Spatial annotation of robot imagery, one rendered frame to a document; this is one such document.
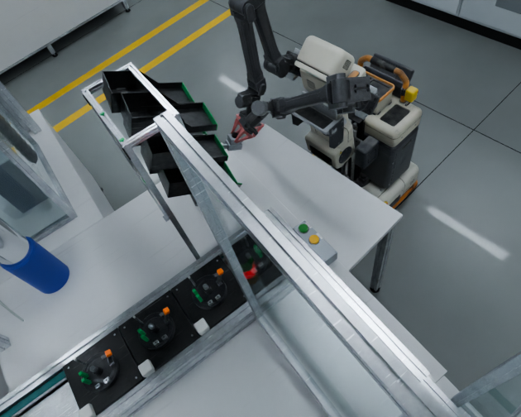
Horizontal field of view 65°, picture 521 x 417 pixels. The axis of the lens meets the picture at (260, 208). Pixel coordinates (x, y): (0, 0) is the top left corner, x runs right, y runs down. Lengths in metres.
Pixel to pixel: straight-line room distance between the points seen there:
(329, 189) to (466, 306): 1.18
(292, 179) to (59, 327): 1.25
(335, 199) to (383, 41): 2.54
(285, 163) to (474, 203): 1.48
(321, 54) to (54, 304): 1.61
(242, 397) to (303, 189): 0.96
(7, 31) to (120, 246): 3.41
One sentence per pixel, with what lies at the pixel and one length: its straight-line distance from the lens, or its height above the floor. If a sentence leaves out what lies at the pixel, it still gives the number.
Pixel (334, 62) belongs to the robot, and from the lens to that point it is 1.81.
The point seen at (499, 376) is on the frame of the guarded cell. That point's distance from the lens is 1.21.
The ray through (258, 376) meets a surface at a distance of 1.65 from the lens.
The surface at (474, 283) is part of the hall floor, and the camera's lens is 2.80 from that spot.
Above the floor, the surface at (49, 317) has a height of 0.86.
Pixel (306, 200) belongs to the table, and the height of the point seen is 0.86.
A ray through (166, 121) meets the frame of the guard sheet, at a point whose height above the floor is 1.98.
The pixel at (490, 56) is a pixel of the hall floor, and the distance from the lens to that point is 4.18.
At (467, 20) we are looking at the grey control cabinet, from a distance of 4.40.
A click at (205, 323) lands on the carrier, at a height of 0.99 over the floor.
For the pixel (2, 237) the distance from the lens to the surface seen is 1.82.
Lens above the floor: 2.46
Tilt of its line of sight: 56 degrees down
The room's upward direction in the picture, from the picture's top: 16 degrees counter-clockwise
